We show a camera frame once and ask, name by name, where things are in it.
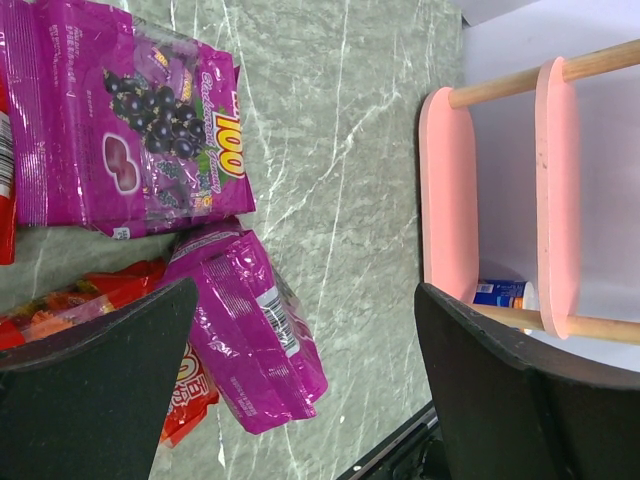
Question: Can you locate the red candy bag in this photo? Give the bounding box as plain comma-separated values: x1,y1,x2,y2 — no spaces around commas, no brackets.
1,258,219,448
0,86,16,266

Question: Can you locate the toilet paper roll blue wrapper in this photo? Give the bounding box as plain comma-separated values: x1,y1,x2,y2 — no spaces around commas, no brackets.
474,280,539,310

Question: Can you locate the red candy bag lower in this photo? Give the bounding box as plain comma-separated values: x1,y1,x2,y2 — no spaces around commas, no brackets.
1,258,219,448

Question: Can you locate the purple candy bag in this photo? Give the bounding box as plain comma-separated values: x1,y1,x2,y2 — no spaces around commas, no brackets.
1,1,255,239
163,218,328,435

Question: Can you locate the pink three-tier shelf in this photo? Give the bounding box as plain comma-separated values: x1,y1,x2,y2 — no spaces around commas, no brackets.
417,40,639,344

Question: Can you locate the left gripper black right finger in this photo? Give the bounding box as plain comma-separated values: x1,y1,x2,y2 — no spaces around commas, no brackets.
414,283,639,479

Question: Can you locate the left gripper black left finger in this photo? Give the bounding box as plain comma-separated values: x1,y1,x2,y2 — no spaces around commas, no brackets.
1,279,198,479

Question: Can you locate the red candy bag upper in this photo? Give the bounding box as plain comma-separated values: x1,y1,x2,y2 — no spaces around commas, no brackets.
0,86,16,266

